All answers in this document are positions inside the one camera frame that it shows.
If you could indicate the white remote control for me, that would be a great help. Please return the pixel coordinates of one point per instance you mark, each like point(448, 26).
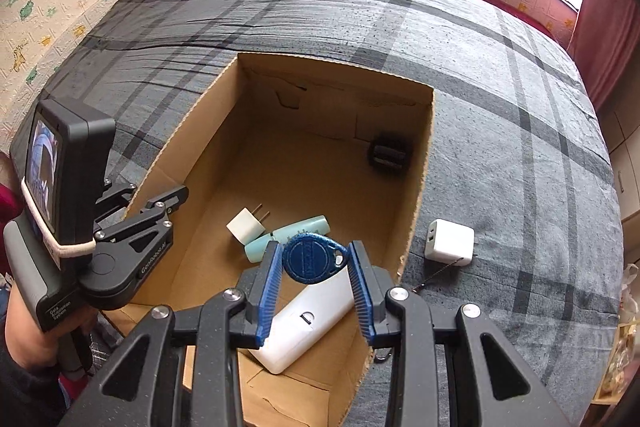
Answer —
point(300, 327)

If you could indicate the small white charger plug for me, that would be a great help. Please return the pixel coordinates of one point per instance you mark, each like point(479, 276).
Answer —
point(241, 227)

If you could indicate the black cylindrical speaker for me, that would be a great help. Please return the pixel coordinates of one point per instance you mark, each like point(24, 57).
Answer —
point(387, 154)

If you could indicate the red curtain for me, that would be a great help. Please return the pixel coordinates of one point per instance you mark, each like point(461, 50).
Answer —
point(610, 17)

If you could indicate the blue key fob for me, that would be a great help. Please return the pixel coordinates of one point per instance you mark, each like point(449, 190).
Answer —
point(310, 259)

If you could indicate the teal cosmetic tube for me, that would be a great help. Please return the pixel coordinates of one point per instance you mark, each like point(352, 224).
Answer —
point(305, 227)

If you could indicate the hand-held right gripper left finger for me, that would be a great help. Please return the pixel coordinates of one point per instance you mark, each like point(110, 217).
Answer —
point(267, 292)

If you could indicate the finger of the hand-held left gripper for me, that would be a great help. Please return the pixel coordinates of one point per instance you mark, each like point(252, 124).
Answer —
point(150, 214)
point(117, 196)

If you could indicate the beige cabinet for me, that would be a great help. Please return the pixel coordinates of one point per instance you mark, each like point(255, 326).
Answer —
point(627, 157)

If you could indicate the brown cardboard box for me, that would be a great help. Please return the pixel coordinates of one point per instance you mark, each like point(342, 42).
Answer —
point(310, 177)

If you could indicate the large white charger plug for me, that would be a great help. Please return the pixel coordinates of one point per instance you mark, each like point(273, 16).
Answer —
point(452, 244)

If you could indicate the person's left forearm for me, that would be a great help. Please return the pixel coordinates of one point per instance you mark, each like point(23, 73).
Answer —
point(25, 327)

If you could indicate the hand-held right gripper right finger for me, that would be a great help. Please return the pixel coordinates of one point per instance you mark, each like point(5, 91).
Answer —
point(362, 292)

